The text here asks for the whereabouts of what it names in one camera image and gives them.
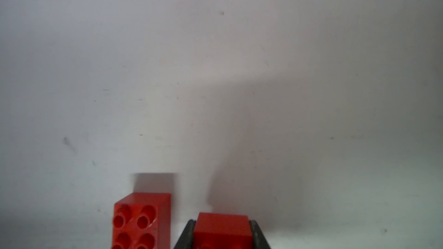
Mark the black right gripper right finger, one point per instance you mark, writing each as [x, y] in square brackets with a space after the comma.
[259, 240]

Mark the long red lego brick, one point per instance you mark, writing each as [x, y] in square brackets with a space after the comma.
[142, 221]

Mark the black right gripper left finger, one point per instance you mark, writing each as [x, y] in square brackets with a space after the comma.
[185, 241]

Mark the small red lego brick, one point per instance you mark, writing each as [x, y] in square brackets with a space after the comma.
[222, 231]

